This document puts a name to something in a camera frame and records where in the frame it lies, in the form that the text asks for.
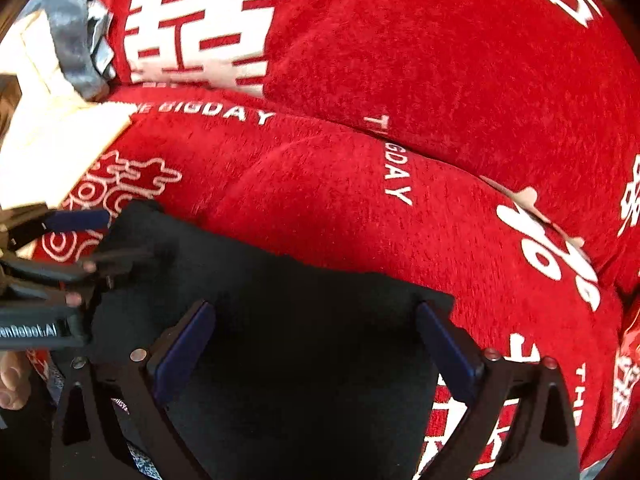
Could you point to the black pants with grey lining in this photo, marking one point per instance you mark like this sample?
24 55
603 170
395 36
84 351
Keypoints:
300 360

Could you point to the grey cloth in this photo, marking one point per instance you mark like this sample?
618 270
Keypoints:
70 35

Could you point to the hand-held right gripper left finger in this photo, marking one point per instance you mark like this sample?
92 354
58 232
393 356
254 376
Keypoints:
182 357

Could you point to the person's left hand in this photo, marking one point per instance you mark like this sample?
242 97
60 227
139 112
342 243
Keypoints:
12 380

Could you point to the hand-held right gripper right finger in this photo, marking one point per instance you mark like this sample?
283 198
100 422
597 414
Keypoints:
445 355

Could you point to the red printed pillow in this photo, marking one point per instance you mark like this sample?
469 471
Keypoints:
629 375

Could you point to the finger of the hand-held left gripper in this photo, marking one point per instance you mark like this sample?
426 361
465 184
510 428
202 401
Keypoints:
80 220
120 259

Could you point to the red bedding with white characters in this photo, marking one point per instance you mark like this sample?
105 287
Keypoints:
400 60

